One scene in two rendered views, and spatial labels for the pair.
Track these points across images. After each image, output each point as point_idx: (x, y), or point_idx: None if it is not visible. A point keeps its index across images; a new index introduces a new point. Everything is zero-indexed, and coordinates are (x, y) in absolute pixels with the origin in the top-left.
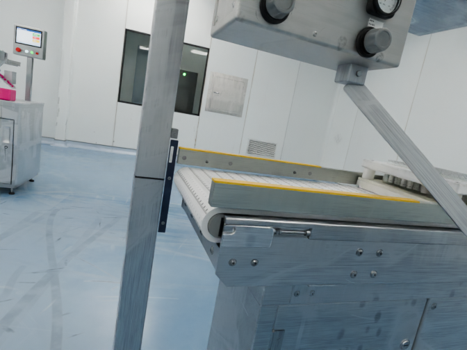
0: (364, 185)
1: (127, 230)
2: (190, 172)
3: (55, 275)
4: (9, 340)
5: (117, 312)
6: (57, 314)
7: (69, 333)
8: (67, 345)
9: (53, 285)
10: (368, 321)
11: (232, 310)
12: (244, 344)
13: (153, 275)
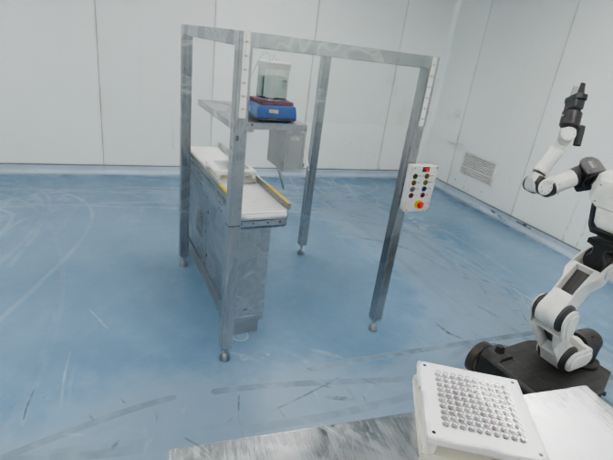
0: (221, 182)
1: (233, 250)
2: (248, 211)
3: (2, 456)
4: (129, 437)
5: (233, 285)
6: (91, 423)
7: (121, 405)
8: (136, 402)
9: (31, 448)
10: None
11: (252, 245)
12: (264, 246)
13: (16, 373)
